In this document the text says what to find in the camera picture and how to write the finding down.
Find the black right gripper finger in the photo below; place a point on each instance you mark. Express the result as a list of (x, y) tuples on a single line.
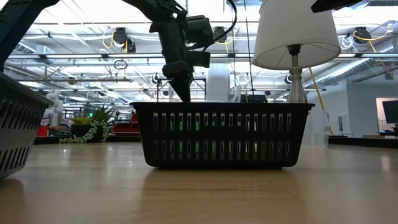
[(329, 5)]

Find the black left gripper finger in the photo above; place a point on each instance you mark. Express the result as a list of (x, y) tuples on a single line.
[(184, 88)]

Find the black slotted plastic basket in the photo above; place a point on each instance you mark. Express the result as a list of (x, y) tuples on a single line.
[(217, 135), (18, 138)]

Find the black box behind baskets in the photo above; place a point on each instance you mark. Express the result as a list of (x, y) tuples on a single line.
[(253, 99)]

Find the small black ceiling reel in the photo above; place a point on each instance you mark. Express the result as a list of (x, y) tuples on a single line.
[(288, 79), (155, 79)]

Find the green slotted plastic basket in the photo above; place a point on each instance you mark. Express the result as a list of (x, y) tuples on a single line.
[(181, 124)]

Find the white shade table lamp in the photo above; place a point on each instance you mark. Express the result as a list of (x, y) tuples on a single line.
[(295, 25)]

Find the potted succulent plant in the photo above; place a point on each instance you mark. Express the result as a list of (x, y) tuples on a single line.
[(87, 129)]

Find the white floor appliance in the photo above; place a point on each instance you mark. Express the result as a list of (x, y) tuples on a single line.
[(345, 124)]

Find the black monitor screen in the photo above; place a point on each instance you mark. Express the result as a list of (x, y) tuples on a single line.
[(391, 112)]

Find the white figurine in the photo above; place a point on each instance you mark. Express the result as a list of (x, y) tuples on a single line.
[(54, 105)]

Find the black background bench edge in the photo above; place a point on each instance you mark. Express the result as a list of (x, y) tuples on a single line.
[(357, 142), (49, 140)]

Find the red plastic box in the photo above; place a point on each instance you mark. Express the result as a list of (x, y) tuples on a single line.
[(42, 130)]

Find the black metal frame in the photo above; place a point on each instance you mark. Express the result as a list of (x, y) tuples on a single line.
[(199, 79)]

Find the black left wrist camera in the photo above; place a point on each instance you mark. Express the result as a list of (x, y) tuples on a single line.
[(199, 31)]

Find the silver ventilation duct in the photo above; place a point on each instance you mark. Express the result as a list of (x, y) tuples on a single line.
[(342, 73)]

